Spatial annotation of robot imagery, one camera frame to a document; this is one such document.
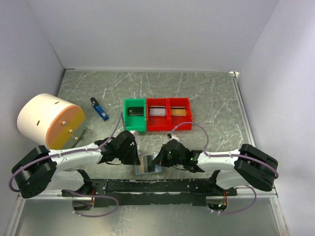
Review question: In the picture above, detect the grey card holder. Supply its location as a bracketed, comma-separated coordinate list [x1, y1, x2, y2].
[134, 154, 163, 175]

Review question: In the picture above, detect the dark card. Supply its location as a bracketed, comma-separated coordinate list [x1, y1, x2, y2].
[143, 155, 155, 173]

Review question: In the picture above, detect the green plastic bin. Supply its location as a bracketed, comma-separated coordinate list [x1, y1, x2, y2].
[123, 98, 147, 132]

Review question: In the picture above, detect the white drum with orange lid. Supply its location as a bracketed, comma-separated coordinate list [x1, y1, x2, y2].
[17, 93, 86, 150]

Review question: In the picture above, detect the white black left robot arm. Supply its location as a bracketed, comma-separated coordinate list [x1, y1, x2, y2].
[10, 130, 140, 199]

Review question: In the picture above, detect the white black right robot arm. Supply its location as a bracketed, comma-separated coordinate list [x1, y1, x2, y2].
[153, 140, 279, 196]

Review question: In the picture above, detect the gold card in holder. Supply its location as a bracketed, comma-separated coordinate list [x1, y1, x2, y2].
[137, 158, 145, 175]

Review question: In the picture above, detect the white silver card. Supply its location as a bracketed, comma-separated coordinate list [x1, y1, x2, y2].
[149, 106, 166, 117]

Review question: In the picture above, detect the red right plastic bin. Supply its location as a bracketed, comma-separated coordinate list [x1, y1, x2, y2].
[168, 97, 192, 129]

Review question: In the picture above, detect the red plastic bin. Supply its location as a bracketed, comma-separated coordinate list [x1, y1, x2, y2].
[168, 97, 192, 129]
[146, 98, 171, 132]

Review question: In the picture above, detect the red middle plastic bin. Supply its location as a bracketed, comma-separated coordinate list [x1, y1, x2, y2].
[146, 98, 171, 132]

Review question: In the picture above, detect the blue stapler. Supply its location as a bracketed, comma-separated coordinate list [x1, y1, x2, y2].
[90, 97, 109, 121]

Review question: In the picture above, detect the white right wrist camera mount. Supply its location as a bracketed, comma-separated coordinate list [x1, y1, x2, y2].
[167, 134, 180, 142]

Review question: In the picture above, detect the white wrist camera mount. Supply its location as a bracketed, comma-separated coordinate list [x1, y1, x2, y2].
[167, 134, 180, 142]
[130, 130, 138, 137]

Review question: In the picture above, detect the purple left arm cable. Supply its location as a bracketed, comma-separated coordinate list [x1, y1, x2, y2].
[8, 113, 124, 218]

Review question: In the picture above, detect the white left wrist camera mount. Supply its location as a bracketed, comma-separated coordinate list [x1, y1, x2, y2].
[130, 130, 138, 137]

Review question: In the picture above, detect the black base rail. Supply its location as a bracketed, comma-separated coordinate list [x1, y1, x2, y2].
[76, 178, 237, 206]

